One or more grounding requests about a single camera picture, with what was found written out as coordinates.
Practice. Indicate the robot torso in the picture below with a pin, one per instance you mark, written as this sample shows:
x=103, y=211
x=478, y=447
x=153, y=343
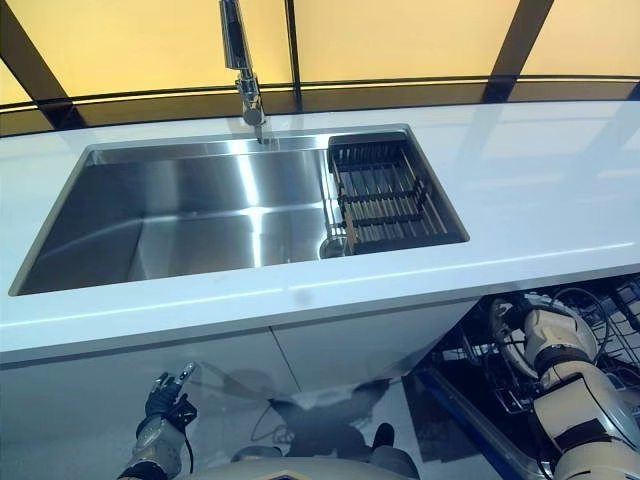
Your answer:
x=300, y=472

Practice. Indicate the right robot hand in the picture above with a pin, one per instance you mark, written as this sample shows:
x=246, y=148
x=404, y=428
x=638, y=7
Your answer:
x=542, y=302

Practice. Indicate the black dish drying rack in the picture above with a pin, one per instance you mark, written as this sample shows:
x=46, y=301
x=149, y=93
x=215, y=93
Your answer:
x=385, y=195

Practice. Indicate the stainless steel sink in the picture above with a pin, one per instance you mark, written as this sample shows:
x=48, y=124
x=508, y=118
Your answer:
x=190, y=215

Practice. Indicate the chrome kitchen faucet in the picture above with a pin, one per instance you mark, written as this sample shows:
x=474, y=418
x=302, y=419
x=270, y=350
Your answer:
x=237, y=45

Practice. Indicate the wide white cabinet door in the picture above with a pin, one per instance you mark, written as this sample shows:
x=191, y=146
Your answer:
x=100, y=380

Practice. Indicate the black right robot foot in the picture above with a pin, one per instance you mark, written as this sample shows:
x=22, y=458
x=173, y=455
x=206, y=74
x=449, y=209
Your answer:
x=384, y=435

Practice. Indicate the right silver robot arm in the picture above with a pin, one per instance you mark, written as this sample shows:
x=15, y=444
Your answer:
x=585, y=400

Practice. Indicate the narrow white cabinet door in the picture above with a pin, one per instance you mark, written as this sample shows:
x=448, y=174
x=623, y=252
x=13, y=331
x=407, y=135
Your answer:
x=360, y=345

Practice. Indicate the metal sink drain strainer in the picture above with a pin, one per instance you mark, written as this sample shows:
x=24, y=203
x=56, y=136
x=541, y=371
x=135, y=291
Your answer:
x=332, y=247

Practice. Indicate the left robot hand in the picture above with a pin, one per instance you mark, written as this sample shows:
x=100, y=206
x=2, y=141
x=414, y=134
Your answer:
x=162, y=397

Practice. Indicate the dark window frame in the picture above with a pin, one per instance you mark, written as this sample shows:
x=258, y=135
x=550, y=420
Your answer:
x=30, y=55

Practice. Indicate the open dishwasher door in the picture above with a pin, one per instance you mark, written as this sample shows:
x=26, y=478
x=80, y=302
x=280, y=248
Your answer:
x=460, y=430

